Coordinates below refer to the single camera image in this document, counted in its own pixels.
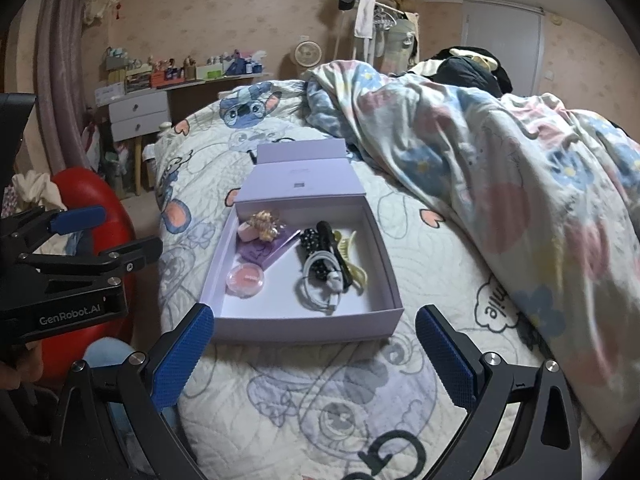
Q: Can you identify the small purple box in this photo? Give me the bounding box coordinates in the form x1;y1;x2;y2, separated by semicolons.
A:
235;230;302;269

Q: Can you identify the pile of light clothes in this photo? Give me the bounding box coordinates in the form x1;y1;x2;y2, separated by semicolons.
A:
12;170;69;212

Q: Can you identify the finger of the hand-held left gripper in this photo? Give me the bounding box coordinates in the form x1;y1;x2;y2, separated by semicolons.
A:
17;235;164;281
0;206;109;257

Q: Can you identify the white cable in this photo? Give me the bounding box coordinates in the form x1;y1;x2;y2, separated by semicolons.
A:
294;251;354;315

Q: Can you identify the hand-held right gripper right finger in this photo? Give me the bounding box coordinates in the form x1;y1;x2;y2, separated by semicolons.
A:
415;304;583;480

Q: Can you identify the black clothing pile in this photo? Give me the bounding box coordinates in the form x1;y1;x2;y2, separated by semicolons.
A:
432;46;514;99

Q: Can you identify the lavender cardboard box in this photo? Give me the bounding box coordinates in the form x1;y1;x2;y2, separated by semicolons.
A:
199;140;405;346

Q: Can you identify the small white fan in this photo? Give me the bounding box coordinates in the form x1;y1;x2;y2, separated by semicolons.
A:
292;40;321;67

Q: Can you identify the white clothes rack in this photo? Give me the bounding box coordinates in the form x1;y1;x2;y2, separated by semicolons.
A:
349;0;422;64

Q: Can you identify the person's left hand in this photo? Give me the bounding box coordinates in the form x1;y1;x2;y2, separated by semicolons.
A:
0;344;45;392

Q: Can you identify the pink curtain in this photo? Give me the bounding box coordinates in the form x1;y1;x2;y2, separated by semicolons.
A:
35;0;96;174

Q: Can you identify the floral pastel duvet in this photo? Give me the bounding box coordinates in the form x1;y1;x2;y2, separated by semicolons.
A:
302;59;640;453

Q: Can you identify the white door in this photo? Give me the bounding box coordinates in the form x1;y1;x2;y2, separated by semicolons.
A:
460;0;544;96

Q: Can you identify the row of desk trinkets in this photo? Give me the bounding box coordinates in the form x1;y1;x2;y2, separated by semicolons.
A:
101;44;267;94

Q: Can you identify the cream wall ornament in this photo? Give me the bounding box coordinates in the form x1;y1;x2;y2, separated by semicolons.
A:
82;0;124;24

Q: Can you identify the black polka dot hair tie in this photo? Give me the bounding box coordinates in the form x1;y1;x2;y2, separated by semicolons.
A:
298;227;331;282

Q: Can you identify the grey green bag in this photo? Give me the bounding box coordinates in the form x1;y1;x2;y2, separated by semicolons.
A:
382;20;419;69

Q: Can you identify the black headband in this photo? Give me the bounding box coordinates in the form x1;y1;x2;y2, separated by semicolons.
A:
299;220;354;292

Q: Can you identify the gold flower hair clip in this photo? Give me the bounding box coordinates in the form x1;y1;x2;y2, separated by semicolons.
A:
244;211;287;244

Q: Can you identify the yellow hair claw clip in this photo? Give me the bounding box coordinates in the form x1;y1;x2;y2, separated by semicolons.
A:
332;228;369;292

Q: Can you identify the pink compact with clear lid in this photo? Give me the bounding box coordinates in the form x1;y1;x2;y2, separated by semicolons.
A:
225;263;266;299

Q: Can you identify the white towel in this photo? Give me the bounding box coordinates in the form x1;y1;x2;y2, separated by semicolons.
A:
353;0;376;40

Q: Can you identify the red chair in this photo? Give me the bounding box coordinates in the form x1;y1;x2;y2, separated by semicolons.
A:
39;166;137;377

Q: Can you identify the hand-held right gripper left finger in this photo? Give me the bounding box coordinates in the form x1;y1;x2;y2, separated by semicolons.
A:
50;302;216;480

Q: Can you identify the white drawer cabinet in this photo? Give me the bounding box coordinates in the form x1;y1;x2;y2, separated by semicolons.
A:
108;90;171;142

